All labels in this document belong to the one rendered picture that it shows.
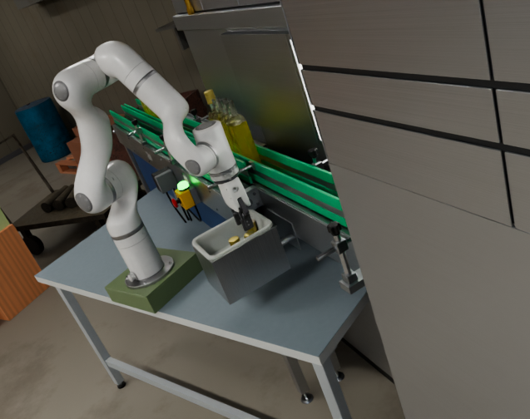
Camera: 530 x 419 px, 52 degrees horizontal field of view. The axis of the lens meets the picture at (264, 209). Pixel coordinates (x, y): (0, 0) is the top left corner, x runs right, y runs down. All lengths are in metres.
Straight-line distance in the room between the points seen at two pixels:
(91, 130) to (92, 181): 0.17
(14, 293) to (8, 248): 0.32
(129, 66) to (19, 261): 2.89
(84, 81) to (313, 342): 0.98
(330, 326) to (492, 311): 0.90
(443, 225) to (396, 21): 0.25
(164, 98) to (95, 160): 0.38
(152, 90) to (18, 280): 2.92
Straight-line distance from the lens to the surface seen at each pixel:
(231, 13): 1.88
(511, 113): 0.55
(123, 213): 1.93
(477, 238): 0.67
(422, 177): 0.69
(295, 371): 2.34
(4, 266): 4.23
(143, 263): 1.97
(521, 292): 0.68
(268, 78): 1.79
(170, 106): 1.53
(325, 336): 1.56
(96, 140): 1.78
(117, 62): 1.58
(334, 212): 1.41
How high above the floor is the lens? 1.75
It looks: 26 degrees down
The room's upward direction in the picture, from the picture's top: 21 degrees counter-clockwise
